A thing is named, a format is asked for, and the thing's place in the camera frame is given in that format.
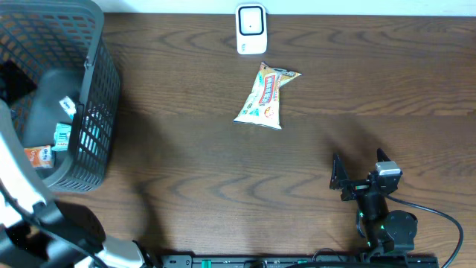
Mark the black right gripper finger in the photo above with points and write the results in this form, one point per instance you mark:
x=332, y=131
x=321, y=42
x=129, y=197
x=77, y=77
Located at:
x=339, y=177
x=382, y=156

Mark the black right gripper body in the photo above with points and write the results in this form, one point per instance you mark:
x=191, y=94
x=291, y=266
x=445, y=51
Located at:
x=356, y=187

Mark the light teal snack packet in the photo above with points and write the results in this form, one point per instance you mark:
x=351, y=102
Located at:
x=61, y=137

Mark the orange tissue packet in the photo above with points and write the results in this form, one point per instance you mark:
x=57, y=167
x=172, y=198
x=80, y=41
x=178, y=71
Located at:
x=41, y=157

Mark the large yellow snack bag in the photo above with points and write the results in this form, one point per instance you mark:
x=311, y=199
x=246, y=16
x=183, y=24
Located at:
x=262, y=107

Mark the green Kleenex tissue packet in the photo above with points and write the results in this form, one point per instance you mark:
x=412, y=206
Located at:
x=68, y=106

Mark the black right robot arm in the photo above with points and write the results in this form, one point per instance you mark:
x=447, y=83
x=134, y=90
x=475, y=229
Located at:
x=387, y=232

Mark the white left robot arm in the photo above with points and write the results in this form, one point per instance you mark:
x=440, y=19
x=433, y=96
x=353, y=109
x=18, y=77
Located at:
x=37, y=230

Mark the white barcode scanner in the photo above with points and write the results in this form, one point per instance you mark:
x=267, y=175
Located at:
x=251, y=29

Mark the grey plastic mesh basket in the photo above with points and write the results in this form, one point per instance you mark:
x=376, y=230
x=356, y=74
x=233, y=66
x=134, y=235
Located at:
x=59, y=45

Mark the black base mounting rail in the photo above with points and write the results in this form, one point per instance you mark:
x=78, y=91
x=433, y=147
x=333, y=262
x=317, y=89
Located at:
x=325, y=259

